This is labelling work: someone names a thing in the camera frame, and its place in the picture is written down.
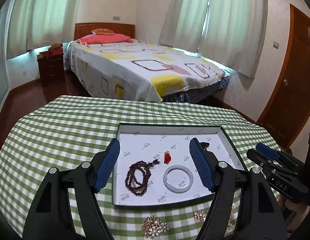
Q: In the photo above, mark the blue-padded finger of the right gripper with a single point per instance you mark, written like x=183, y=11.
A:
x=263, y=156

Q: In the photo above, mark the red knot tassel charm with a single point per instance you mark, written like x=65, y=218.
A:
x=205, y=145

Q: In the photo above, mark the red tassel gold charm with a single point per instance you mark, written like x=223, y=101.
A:
x=167, y=157

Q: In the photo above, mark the dark green jewelry tray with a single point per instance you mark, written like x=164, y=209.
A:
x=141, y=142

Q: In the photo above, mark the person's right hand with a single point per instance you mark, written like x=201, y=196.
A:
x=293, y=214

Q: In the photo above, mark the brown wooden door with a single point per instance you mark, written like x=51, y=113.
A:
x=288, y=108

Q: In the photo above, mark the rose gold crystal brooch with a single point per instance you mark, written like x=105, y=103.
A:
x=200, y=215

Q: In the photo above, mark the pale jade bangle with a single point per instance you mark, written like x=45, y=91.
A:
x=178, y=179

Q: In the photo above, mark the green checkered tablecloth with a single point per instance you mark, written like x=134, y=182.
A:
x=71, y=129

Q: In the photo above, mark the gold pearl flower brooch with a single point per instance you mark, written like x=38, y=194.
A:
x=153, y=227

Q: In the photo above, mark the bed with patterned sheet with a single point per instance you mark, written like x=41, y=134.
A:
x=141, y=71

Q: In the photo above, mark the right pale green curtain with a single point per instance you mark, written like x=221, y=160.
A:
x=230, y=32

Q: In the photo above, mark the pale green curtain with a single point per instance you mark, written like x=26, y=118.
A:
x=230, y=32
x=38, y=23

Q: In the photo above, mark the dark wooden nightstand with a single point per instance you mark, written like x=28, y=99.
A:
x=51, y=67

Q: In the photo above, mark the red box on nightstand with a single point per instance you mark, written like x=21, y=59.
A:
x=55, y=49

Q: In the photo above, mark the pink pillow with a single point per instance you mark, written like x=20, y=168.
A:
x=104, y=39

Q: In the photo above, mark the orange patterned cushion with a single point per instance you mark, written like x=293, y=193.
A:
x=103, y=31

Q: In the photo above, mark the left pale green curtain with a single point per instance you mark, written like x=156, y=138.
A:
x=38, y=23

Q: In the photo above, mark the white wall switch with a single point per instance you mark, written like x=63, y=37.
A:
x=276, y=45

